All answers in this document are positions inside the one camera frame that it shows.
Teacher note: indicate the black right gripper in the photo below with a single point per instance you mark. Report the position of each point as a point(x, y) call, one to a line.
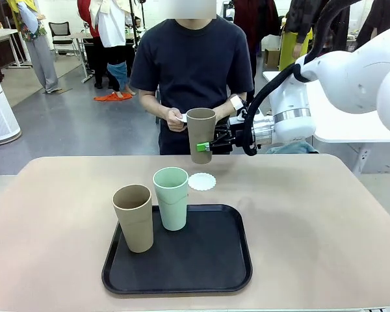
point(239, 133)

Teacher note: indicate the tall brown cup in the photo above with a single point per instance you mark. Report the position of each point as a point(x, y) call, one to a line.
point(201, 136)
point(135, 221)

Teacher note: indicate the white scalloped paper coaster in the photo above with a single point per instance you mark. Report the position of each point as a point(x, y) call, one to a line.
point(202, 181)
point(182, 118)

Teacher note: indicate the tall light green cup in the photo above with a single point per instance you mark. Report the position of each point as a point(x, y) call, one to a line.
point(172, 208)

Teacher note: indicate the person's right forearm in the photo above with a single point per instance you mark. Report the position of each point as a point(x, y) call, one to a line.
point(151, 102)

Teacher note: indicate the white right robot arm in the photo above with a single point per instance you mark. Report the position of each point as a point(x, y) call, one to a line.
point(344, 74)

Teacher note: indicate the person's left forearm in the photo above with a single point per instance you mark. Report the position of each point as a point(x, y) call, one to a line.
point(229, 105)

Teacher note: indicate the person's right hand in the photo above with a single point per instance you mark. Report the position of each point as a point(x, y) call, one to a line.
point(174, 122)

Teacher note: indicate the person in navy t-shirt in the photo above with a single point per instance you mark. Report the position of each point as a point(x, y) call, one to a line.
point(188, 65)

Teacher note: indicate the teal crumpled cloth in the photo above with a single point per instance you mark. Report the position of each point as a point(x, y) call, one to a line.
point(292, 149)

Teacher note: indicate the brown cardboard box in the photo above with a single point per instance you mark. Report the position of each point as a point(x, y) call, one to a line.
point(272, 58)

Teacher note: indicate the orange cloth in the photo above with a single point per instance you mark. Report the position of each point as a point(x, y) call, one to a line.
point(115, 97)

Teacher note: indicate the mannequin in yellow-green skirt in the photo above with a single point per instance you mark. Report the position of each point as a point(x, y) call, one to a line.
point(292, 52)

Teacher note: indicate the black plastic tray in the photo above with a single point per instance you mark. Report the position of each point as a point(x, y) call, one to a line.
point(188, 260)

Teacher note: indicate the mannequin in dark red garment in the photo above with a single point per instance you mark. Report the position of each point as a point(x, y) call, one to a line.
point(256, 19)

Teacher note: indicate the white rectangular table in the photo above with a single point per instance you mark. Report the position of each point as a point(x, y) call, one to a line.
point(344, 133)

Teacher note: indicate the black tripod stand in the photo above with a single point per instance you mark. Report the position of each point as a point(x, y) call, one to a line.
point(137, 26)

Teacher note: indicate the background desk with white legs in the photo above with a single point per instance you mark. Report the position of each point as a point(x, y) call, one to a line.
point(84, 58)

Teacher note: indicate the mannequin in white shirt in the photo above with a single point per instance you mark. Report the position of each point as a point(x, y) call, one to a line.
point(112, 26)

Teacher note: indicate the person in red top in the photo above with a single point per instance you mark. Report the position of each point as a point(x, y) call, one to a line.
point(92, 29)

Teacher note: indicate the black mesh office chair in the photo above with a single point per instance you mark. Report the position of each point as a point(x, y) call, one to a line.
point(60, 32)

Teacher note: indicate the mannequin in black robe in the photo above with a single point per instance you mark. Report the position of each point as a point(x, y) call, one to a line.
point(383, 16)

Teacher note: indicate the white perforated air purifier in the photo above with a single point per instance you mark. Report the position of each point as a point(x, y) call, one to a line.
point(0, 110)

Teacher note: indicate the grey background desk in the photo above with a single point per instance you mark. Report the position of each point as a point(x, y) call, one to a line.
point(0, 34)

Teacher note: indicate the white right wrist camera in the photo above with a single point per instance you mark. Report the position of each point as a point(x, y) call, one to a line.
point(237, 103)

